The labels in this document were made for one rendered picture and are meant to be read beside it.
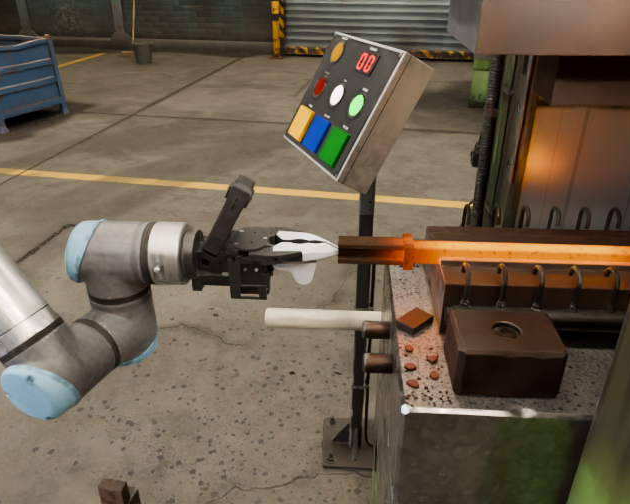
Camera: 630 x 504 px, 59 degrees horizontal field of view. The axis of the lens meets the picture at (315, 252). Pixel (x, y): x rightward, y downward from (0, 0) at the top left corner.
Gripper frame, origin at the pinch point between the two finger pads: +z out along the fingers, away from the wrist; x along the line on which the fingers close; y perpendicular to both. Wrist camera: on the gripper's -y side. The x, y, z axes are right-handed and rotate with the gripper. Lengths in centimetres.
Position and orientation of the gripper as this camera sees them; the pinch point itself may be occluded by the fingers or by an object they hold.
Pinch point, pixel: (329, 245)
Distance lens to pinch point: 78.1
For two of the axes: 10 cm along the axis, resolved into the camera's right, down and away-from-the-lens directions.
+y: 0.0, 8.8, 4.7
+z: 10.0, 0.3, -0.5
